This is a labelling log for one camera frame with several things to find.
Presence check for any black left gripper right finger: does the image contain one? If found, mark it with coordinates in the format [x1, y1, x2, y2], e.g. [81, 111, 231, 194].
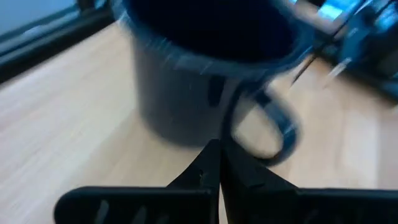
[220, 139, 398, 224]

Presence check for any black table edge rail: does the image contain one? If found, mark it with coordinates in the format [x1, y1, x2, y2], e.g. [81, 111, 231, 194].
[0, 4, 116, 84]

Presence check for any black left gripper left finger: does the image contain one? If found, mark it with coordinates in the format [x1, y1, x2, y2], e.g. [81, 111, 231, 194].
[53, 138, 222, 224]

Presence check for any dark blue enamel mug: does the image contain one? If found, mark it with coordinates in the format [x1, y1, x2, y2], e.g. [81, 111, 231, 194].
[111, 0, 315, 167]

